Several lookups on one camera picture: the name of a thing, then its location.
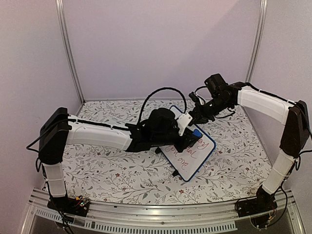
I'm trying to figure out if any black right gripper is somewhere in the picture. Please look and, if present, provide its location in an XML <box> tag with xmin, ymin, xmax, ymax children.
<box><xmin>191</xmin><ymin>96</ymin><xmax>231</xmax><ymax>125</ymax></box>

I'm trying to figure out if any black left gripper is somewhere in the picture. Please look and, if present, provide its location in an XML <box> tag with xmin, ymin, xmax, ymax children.
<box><xmin>153</xmin><ymin>127</ymin><xmax>199</xmax><ymax>154</ymax></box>

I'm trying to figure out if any blue whiteboard eraser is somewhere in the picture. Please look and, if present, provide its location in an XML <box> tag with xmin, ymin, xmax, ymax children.
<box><xmin>193</xmin><ymin>129</ymin><xmax>202</xmax><ymax>138</ymax></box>

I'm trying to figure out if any small blue-framed whiteboard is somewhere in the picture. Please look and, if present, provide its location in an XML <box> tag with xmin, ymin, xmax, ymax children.
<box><xmin>158</xmin><ymin>105</ymin><xmax>217</xmax><ymax>183</ymax></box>

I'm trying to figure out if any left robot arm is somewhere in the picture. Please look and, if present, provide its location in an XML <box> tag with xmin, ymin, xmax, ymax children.
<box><xmin>34</xmin><ymin>107</ymin><xmax>203</xmax><ymax>212</ymax></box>

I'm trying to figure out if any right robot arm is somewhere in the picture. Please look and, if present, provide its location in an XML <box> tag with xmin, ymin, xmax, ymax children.
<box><xmin>189</xmin><ymin>74</ymin><xmax>312</xmax><ymax>213</ymax></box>

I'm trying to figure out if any floral patterned table mat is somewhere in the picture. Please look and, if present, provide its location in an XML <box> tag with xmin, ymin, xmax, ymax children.
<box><xmin>62</xmin><ymin>107</ymin><xmax>272</xmax><ymax>205</ymax></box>

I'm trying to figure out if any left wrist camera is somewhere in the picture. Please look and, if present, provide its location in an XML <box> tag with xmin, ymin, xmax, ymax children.
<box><xmin>176</xmin><ymin>113</ymin><xmax>193</xmax><ymax>136</ymax></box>

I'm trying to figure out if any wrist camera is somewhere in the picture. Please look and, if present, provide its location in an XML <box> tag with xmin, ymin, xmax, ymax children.
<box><xmin>189</xmin><ymin>92</ymin><xmax>206</xmax><ymax>105</ymax></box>
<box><xmin>176</xmin><ymin>113</ymin><xmax>193</xmax><ymax>136</ymax></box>

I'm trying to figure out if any wire whiteboard stand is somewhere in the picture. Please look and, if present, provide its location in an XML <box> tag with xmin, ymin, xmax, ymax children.
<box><xmin>155</xmin><ymin>147</ymin><xmax>179</xmax><ymax>177</ymax></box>

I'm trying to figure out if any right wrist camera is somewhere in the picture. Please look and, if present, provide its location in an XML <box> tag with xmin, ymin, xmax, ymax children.
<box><xmin>189</xmin><ymin>92</ymin><xmax>206</xmax><ymax>105</ymax></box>

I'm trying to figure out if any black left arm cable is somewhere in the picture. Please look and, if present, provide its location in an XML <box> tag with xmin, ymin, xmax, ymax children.
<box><xmin>139</xmin><ymin>87</ymin><xmax>188</xmax><ymax>125</ymax></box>

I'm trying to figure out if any front aluminium rail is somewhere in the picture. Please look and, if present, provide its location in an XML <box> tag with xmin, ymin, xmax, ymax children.
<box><xmin>21</xmin><ymin>189</ymin><xmax>306</xmax><ymax>234</ymax></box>

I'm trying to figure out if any right aluminium frame post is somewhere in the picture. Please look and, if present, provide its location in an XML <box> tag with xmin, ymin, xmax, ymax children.
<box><xmin>245</xmin><ymin>0</ymin><xmax>268</xmax><ymax>82</ymax></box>

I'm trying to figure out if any aluminium frame post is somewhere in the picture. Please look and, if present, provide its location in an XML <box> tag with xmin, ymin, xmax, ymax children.
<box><xmin>245</xmin><ymin>0</ymin><xmax>268</xmax><ymax>82</ymax></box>
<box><xmin>55</xmin><ymin>0</ymin><xmax>85</xmax><ymax>104</ymax></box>

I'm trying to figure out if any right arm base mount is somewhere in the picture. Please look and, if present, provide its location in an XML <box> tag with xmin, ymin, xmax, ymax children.
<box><xmin>234</xmin><ymin>186</ymin><xmax>277</xmax><ymax>217</ymax></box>

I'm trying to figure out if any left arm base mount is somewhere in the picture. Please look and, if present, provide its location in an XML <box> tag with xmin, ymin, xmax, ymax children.
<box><xmin>47</xmin><ymin>192</ymin><xmax>91</xmax><ymax>217</ymax></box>

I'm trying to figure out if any left aluminium frame post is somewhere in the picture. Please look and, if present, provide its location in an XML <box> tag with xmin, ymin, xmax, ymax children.
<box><xmin>55</xmin><ymin>0</ymin><xmax>85</xmax><ymax>104</ymax></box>

